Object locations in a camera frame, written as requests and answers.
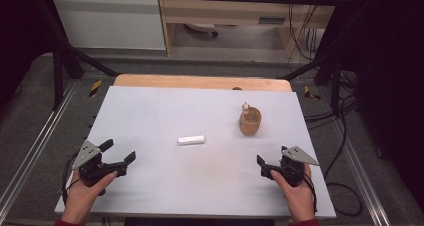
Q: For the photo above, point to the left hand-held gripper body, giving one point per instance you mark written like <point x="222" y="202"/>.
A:
<point x="96" y="169"/>

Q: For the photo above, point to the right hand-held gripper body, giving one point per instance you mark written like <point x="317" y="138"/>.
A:
<point x="291" y="169"/>

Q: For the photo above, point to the person's right hand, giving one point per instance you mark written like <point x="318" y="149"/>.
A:
<point x="298" y="199"/>

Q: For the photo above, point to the person's left hand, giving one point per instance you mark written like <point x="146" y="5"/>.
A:
<point x="80" y="199"/>

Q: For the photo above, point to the tan wooden cup with figure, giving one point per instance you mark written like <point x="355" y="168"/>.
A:
<point x="249" y="124"/>

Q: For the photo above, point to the yellow black floor tape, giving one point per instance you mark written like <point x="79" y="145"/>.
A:
<point x="95" y="88"/>
<point x="311" y="93"/>

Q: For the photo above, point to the white cylinder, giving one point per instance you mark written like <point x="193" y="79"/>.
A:
<point x="191" y="140"/>

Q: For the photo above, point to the wooden table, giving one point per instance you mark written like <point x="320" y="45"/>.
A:
<point x="200" y="82"/>

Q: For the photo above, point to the white cabinet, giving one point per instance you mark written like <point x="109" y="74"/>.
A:
<point x="110" y="21"/>

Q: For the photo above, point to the office chair base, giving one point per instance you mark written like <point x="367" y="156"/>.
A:
<point x="201" y="28"/>

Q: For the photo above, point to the light wooden desk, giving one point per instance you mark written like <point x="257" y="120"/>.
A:
<point x="233" y="11"/>

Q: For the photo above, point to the aluminium floor rail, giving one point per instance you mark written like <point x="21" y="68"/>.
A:
<point x="361" y="176"/>
<point x="36" y="146"/>

